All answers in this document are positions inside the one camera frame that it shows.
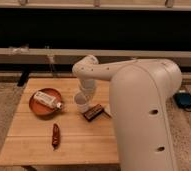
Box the brown chocolate bar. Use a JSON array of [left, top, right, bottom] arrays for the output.
[[83, 104, 104, 122]]

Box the wooden table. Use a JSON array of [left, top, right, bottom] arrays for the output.
[[0, 78, 118, 166]]

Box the blue device on floor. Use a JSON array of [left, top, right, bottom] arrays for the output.
[[173, 90, 191, 109]]

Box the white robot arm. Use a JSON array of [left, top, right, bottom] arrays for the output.
[[72, 55, 182, 171]]

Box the orange round plate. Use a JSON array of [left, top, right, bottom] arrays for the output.
[[29, 88, 63, 116]]

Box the red pocket knife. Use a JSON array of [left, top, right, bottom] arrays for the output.
[[52, 123, 60, 149]]

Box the white tube with cap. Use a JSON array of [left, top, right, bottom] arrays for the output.
[[33, 91, 62, 109]]

